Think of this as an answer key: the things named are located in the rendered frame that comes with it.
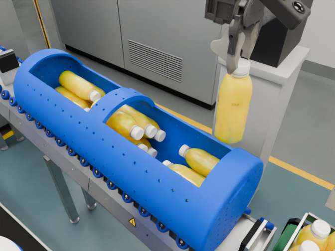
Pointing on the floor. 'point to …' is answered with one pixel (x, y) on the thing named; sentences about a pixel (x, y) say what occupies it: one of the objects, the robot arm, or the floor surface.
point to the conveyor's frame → (294, 223)
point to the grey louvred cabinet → (147, 42)
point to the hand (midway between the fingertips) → (240, 65)
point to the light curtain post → (47, 24)
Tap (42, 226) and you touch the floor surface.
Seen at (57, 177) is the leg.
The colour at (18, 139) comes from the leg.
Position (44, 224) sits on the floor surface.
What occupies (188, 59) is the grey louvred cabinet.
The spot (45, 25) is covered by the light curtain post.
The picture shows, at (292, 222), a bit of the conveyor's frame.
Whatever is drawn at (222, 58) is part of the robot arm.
